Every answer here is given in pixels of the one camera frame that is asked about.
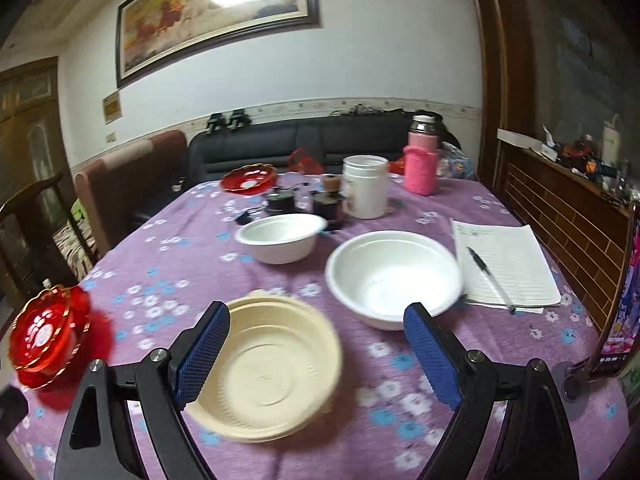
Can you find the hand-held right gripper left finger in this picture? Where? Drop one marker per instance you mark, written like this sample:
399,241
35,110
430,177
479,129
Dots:
202,355

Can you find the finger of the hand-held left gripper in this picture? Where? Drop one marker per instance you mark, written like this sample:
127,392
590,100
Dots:
12,407

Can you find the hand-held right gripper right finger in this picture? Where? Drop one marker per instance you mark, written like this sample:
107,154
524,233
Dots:
432,355

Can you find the beige plastic bowl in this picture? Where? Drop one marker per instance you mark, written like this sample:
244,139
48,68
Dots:
270,375

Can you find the red gold-rimmed plate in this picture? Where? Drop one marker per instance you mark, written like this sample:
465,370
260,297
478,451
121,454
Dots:
97,340
250,180
42,335

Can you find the large white bowl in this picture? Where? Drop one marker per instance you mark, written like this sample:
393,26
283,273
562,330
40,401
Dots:
400,280

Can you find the small deep white bowl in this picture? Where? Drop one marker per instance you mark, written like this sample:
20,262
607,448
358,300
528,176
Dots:
280,232

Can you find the purple floral tablecloth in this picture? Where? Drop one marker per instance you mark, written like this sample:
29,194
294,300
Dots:
165,270

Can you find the black ballpoint pen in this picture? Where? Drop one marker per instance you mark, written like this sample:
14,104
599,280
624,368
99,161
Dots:
490,277

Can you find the lined paper notebook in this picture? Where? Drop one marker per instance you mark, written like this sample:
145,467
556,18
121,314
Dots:
510,265

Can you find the small black adapter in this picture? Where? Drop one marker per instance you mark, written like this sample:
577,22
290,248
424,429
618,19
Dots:
244,218

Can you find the dark wooden chair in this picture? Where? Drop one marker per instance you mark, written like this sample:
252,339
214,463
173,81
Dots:
35,240

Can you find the white plastic jar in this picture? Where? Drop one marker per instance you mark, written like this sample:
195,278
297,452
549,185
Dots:
367,190

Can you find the dark jar with cork top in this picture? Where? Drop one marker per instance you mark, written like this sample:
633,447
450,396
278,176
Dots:
328,205

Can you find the brown upholstered chair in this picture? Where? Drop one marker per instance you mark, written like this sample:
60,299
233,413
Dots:
130,185

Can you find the pink knit-sleeved bottle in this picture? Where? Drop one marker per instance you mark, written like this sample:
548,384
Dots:
421,170

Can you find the wooden sideboard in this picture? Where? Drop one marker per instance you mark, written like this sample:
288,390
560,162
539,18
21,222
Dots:
565,215

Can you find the colourful plastic bag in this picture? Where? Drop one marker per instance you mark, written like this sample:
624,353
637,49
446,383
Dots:
457,162

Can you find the smartphone with colourful screen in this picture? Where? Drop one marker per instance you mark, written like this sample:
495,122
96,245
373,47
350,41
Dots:
625,300

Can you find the red plastic bag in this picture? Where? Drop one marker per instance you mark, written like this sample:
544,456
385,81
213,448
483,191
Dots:
306,162

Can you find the black leather sofa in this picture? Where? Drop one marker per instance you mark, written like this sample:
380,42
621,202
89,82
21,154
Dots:
280,145

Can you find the black clamp device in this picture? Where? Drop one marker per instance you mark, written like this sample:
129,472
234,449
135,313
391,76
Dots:
216,125
239,118

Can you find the wooden cabinet with glass doors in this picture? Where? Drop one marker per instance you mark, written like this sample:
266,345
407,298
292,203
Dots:
27,125

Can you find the framed horse painting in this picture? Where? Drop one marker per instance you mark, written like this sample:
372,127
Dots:
215,10

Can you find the wall socket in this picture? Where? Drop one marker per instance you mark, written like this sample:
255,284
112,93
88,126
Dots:
112,137

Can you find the small yellow wall plaque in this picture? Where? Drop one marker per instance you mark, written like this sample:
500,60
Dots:
112,106

